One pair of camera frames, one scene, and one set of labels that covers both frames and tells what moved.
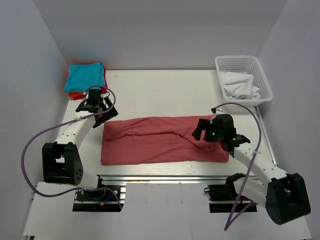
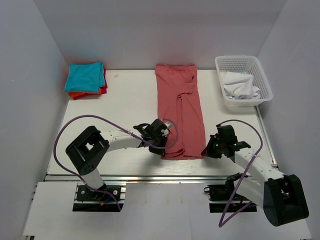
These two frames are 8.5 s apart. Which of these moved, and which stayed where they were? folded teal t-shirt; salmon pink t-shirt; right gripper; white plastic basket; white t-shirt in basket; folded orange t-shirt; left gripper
Moved: left gripper; salmon pink t-shirt; right gripper
Stayed: white plastic basket; white t-shirt in basket; folded orange t-shirt; folded teal t-shirt
